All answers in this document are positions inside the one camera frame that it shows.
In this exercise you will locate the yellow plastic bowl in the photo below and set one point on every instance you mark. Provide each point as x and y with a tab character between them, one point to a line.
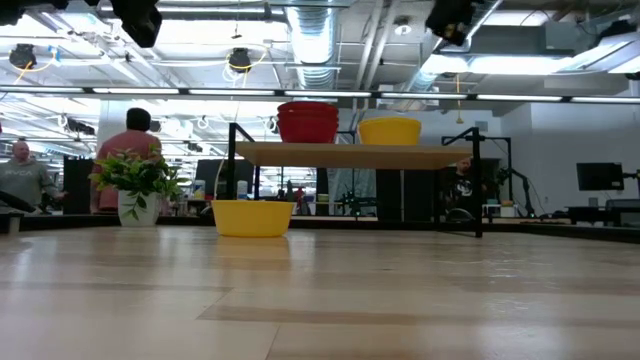
252	220
389	132

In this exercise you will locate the black round ceiling device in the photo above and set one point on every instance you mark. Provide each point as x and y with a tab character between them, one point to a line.
22	56
240	60

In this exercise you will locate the person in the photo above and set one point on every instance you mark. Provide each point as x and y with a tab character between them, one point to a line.
125	150
457	187
25	182

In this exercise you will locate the wooden shelf with black legs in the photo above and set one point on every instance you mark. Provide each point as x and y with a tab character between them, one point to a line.
350	156

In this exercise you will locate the black computer monitor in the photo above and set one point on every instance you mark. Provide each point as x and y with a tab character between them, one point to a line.
600	176
215	175

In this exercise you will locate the black cabinet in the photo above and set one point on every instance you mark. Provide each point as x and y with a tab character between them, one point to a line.
77	185

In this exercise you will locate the white plastic bottle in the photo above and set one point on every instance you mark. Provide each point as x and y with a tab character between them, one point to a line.
242	191
199	191

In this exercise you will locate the green plant in white pot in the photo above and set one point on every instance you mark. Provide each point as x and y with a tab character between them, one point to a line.
137	210

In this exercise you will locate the black low table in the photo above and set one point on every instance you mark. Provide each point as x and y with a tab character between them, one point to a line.
600	215

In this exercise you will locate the silver ventilation duct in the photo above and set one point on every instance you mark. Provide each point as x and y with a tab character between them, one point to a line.
422	77
312	45

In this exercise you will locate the black aluminium table frame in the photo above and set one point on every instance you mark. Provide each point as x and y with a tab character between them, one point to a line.
550	231

